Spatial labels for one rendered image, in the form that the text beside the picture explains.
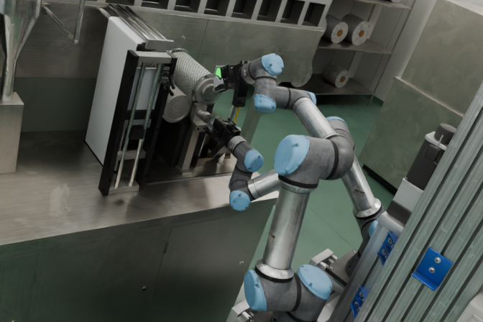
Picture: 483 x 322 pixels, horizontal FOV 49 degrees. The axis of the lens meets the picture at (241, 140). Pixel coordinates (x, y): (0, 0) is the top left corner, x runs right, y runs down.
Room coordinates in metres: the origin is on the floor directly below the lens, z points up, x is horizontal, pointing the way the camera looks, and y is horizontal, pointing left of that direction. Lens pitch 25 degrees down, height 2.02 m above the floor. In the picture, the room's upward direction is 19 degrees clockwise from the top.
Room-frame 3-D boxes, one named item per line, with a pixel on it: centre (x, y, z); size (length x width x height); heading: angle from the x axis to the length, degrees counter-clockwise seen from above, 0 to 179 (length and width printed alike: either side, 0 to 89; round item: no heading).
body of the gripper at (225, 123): (1.91, 0.07, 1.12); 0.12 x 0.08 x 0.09; 45
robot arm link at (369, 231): (1.74, -0.62, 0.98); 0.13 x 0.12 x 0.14; 6
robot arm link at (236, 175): (1.78, -0.05, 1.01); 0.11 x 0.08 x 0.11; 6
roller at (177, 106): (1.95, 0.36, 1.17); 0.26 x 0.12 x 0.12; 45
